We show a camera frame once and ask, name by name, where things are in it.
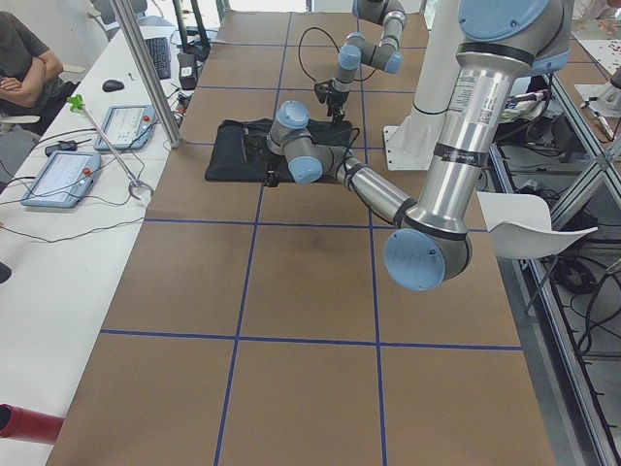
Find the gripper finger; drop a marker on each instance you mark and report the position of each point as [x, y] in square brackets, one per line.
[336, 114]
[272, 178]

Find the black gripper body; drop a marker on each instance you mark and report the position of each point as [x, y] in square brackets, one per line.
[336, 98]

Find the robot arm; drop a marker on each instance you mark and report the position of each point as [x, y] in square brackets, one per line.
[356, 50]
[476, 52]

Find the brown table mat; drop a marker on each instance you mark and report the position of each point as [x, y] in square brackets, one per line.
[258, 326]

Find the right teach pendant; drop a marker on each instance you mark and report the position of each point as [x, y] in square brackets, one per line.
[129, 127]

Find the teach pendant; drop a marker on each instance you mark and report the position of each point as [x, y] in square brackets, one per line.
[129, 127]
[63, 181]

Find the black keyboard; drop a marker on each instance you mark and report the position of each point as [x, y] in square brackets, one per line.
[159, 52]

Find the black computer mouse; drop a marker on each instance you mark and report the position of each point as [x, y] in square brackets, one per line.
[112, 85]

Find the left teach pendant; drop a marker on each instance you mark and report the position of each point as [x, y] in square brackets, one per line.
[63, 181]

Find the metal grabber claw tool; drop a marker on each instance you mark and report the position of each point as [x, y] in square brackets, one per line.
[77, 105]

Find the white plastic chair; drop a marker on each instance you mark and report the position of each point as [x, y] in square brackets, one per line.
[520, 226]

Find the seated person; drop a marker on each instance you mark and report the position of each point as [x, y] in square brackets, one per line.
[30, 76]

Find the red cylinder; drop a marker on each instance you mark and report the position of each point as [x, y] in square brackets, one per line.
[29, 426]

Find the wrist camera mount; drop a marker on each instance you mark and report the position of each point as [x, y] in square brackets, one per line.
[253, 147]
[322, 91]

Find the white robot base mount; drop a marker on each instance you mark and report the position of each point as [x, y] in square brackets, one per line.
[410, 145]

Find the aluminium frame post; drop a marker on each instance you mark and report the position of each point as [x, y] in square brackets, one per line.
[136, 43]

